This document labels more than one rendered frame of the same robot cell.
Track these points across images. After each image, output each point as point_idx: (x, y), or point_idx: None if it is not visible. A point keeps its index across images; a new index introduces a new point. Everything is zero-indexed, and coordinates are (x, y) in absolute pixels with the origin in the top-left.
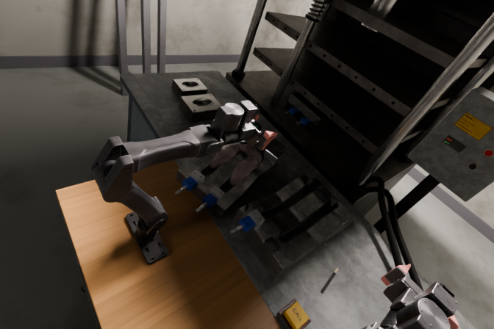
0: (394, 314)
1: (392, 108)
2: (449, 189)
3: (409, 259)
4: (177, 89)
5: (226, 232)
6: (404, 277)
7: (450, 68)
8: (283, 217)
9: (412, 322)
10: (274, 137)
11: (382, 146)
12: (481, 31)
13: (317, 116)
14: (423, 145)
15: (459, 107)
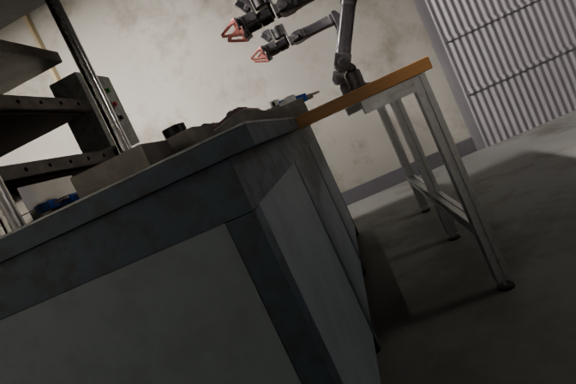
0: (279, 42)
1: (82, 108)
2: (133, 141)
3: None
4: (162, 153)
5: None
6: (262, 45)
7: (81, 48)
8: None
9: (282, 24)
10: (231, 42)
11: (121, 132)
12: (65, 19)
13: (67, 177)
14: (105, 128)
15: (84, 87)
